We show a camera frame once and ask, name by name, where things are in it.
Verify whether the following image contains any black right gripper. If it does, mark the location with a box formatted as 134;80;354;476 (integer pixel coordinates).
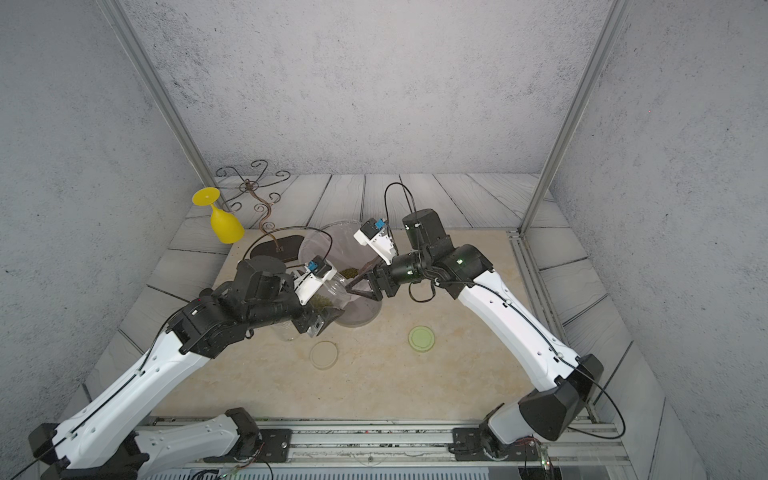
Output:
345;251;434;303

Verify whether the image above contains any glass jar with beige lid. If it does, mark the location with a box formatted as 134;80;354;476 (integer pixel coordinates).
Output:
271;322;300;342

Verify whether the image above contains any grey bin with plastic liner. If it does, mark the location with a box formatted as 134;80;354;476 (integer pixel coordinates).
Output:
298;220;382;328

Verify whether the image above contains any green jar lid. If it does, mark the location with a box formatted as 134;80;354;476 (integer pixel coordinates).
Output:
408;326;436;353

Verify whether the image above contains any glass jar with green lid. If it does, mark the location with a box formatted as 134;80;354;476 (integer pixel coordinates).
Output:
305;274;352;313

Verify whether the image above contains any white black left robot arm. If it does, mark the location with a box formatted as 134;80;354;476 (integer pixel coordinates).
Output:
29;256;340;479

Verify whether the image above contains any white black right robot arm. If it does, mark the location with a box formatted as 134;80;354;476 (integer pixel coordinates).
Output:
346;208;604;460

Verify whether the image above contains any yellow plastic goblet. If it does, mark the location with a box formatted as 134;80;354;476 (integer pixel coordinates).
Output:
192;187;245;245

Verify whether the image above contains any dark metal scroll stand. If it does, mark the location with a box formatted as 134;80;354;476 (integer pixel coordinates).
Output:
215;159;304;264

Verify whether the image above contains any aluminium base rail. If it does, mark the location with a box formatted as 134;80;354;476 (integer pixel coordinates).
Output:
129;413;636;479

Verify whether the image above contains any left aluminium frame post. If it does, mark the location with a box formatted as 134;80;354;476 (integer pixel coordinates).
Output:
96;0;217;187

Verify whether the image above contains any aluminium frame post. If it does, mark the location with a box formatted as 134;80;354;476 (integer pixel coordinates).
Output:
96;0;217;187
518;0;632;237

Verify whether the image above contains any right aluminium frame post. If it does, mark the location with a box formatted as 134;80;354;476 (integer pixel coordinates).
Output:
518;0;632;237

